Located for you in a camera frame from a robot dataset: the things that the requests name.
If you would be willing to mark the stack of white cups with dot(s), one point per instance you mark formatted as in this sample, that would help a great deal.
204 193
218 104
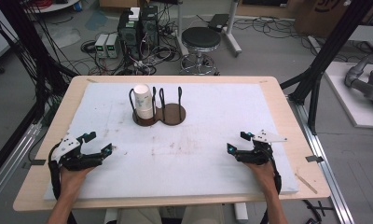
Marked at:
143 102

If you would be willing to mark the white table foot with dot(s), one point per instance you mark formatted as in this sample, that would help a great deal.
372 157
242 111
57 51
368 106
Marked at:
241 213

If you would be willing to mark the grey bench power supply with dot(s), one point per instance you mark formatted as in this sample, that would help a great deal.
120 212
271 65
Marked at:
100 46
112 46

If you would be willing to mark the person's right hand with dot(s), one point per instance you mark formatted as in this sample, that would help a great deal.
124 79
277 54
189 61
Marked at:
264 175

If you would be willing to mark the brown cardboard box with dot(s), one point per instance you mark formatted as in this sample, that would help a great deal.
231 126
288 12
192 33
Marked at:
324 15

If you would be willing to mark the thin wooden stick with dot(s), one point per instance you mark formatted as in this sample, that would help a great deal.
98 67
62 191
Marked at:
306 183

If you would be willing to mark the white foam mat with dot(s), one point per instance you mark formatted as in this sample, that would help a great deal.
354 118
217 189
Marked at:
206 140

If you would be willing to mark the round white table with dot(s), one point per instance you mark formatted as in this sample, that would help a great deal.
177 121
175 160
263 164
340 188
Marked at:
60 5

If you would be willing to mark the small white box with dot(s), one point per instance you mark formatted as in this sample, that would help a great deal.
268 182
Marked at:
134 14

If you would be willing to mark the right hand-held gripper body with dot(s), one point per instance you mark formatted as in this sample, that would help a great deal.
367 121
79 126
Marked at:
258 152

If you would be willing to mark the white metal stand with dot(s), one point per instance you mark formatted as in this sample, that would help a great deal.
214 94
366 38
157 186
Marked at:
232 34

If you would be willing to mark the black tape piece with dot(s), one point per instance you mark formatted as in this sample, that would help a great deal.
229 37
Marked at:
35 162
314 159

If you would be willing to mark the person's right leg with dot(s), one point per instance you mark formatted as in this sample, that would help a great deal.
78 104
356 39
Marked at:
203 215

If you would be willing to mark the person's left hand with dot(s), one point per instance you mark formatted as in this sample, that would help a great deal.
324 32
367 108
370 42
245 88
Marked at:
72 180

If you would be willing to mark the black round stool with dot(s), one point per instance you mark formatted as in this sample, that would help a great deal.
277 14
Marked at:
201 37

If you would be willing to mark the light wooden table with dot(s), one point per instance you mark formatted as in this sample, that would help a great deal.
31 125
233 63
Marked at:
35 193

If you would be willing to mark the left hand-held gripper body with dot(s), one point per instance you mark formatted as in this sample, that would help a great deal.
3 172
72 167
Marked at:
70 158

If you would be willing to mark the black flat device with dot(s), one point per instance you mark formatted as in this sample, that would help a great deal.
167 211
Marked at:
218 21

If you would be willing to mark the black metal frame post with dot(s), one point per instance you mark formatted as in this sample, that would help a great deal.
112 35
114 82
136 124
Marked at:
330 46
29 46

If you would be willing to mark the aluminium rail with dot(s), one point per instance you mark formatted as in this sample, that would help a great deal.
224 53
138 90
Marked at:
327 174
10 165

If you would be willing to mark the black computer tower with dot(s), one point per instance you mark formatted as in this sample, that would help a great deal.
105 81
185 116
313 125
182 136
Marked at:
128 37
149 26

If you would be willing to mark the white floor board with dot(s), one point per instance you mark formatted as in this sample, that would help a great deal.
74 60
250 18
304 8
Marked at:
349 102

